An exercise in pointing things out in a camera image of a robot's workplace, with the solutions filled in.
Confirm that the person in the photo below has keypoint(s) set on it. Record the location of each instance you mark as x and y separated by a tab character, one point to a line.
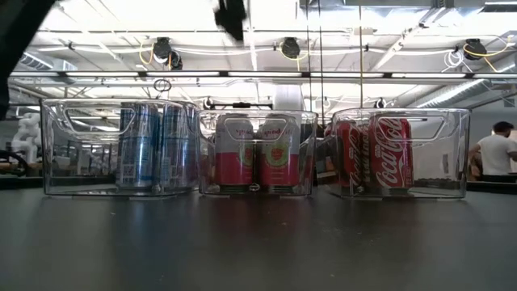
494	153

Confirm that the blue silver Red Bull can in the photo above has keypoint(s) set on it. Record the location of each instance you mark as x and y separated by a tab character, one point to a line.
137	153
175	153

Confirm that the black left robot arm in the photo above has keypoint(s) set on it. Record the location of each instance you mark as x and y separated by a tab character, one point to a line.
16	40

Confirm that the black horizontal bar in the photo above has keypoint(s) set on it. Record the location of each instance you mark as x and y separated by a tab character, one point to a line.
242	106

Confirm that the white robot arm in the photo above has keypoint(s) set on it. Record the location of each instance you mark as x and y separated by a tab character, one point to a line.
28	133

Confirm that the horizontal light bar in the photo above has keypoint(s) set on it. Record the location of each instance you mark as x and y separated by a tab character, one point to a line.
258	74

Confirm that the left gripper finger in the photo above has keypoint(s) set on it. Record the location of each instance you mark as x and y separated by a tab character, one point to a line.
231	16

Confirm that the black table mat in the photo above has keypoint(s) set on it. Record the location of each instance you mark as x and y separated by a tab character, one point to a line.
282	250

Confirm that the clear plastic bin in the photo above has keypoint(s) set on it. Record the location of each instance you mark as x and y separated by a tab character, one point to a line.
81	161
307	161
440	161

